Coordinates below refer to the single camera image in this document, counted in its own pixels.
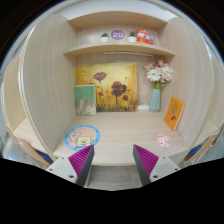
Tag red plush toy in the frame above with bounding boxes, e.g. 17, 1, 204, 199
135, 29, 155, 45

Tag teal vase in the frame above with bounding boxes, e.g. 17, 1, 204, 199
149, 89, 160, 112

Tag purple round number sign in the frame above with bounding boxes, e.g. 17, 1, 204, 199
111, 30, 125, 40

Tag left small potted plant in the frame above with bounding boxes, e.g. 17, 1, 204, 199
101, 33, 109, 42

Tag wooden chair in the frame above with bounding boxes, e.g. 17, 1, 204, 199
184, 124, 224, 164
6, 126, 50, 165

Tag small potted plant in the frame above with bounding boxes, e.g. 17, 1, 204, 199
128, 31, 137, 42
101, 33, 109, 42

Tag white power strip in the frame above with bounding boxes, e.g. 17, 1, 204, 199
137, 100, 149, 110

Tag left wooden chair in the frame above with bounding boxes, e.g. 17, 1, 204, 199
6, 126, 50, 165

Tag round cartoon mouse pad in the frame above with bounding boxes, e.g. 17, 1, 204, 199
64, 125, 100, 151

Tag orange book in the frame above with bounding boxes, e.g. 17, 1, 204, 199
164, 97, 185, 130

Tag right wooden chair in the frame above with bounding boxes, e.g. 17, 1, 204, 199
184, 124, 224, 164

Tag wooden desk shelf unit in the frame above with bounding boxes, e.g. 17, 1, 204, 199
1, 10, 224, 168

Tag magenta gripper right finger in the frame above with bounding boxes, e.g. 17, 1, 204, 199
133, 144, 159, 186

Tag green book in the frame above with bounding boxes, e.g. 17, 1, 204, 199
75, 84, 96, 116

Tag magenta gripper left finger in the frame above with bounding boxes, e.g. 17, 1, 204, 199
68, 145, 95, 187

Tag right small potted plant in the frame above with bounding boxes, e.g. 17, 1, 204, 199
128, 31, 137, 42

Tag pink white flower bouquet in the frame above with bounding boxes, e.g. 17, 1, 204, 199
144, 60, 173, 89

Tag pink computer mouse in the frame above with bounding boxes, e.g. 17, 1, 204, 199
157, 132, 170, 148

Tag yellow flower painting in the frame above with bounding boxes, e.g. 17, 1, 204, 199
76, 63, 138, 112

